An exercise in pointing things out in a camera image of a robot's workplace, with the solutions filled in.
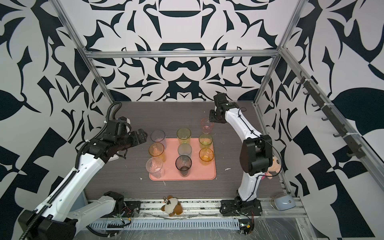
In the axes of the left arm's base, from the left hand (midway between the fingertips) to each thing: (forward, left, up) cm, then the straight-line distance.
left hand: (139, 134), depth 76 cm
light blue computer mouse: (-30, -67, -14) cm, 75 cm away
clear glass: (-9, -5, -20) cm, 23 cm away
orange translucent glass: (-2, -7, -12) cm, 14 cm away
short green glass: (+6, -35, -20) cm, 41 cm away
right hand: (+15, -41, -6) cm, 44 cm away
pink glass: (+19, -37, -20) cm, 46 cm away
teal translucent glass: (0, -22, -18) cm, 28 cm away
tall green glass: (+7, -22, -13) cm, 26 cm away
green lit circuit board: (-38, -51, -23) cm, 67 cm away
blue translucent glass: (+3, -8, -7) cm, 11 cm away
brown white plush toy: (-30, -16, -19) cm, 39 cm away
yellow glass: (-4, -34, -19) cm, 40 cm away
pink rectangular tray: (-12, -30, -22) cm, 39 cm away
